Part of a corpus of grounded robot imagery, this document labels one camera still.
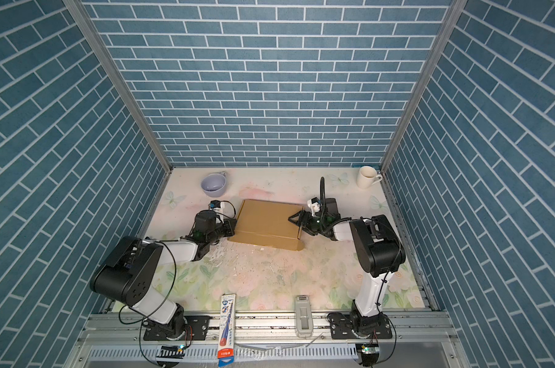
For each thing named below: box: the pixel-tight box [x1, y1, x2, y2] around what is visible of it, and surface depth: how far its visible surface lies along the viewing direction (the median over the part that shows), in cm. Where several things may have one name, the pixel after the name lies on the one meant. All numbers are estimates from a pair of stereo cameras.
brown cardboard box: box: [228, 199, 305, 251], surface depth 95 cm
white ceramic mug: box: [356, 165, 383, 190], surface depth 110 cm
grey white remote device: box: [294, 295, 314, 339], surface depth 75 cm
